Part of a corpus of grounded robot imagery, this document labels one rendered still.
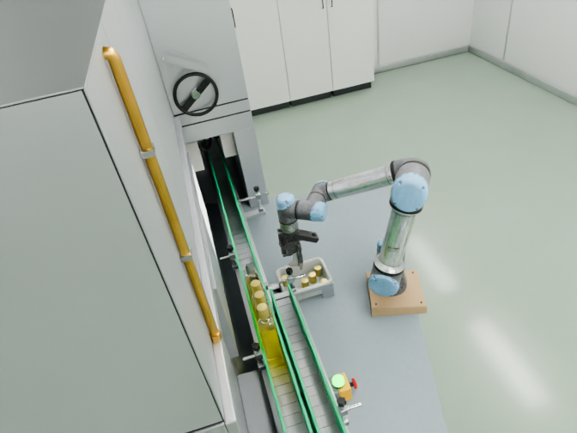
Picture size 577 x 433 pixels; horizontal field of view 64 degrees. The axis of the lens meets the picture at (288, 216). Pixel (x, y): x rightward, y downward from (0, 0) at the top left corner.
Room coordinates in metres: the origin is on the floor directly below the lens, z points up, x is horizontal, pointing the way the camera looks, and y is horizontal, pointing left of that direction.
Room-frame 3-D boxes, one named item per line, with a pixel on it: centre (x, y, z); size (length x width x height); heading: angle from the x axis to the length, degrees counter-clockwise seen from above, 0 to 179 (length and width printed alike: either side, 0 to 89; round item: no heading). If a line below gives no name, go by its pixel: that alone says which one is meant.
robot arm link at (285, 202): (1.44, 0.00, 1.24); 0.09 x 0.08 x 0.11; 66
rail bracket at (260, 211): (1.97, 0.16, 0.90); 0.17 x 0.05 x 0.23; 99
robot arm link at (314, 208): (1.41, -0.10, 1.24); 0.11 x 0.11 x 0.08; 66
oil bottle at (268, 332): (1.03, 0.14, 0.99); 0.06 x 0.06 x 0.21; 9
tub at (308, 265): (1.47, -0.02, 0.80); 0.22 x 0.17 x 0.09; 99
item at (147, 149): (0.74, 0.23, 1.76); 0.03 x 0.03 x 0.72; 9
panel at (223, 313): (1.43, 0.34, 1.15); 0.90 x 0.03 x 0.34; 9
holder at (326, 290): (1.46, 0.01, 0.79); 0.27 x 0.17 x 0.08; 99
